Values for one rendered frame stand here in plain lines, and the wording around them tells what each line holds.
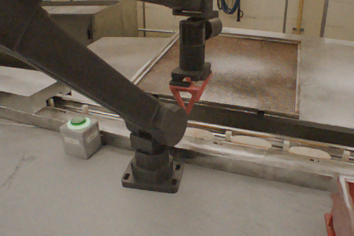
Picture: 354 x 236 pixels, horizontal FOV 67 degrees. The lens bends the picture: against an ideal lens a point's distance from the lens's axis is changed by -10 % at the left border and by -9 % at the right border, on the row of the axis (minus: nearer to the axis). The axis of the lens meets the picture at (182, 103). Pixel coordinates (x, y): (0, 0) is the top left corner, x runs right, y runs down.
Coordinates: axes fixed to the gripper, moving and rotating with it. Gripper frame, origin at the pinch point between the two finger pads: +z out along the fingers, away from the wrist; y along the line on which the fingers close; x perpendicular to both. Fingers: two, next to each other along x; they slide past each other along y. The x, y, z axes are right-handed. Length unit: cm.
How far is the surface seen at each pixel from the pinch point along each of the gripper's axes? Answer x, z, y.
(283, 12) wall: -14, 21, 370
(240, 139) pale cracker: -12.6, 7.0, -0.5
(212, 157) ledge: -7.9, 7.8, -8.8
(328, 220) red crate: -32.7, 9.6, -18.7
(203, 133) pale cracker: -3.4, 7.1, -0.8
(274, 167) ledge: -21.4, 7.2, -8.9
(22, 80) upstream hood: 58, 1, 0
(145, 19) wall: 201, 46, 371
